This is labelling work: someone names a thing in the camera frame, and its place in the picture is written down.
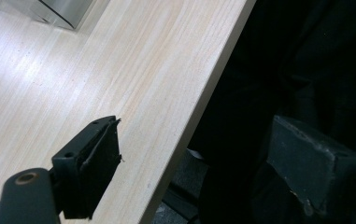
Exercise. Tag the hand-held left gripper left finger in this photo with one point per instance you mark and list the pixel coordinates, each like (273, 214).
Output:
(87, 165)

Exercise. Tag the clear plastic box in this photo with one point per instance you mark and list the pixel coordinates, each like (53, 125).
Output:
(46, 11)

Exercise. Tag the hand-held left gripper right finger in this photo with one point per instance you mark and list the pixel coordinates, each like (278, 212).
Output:
(306, 161)

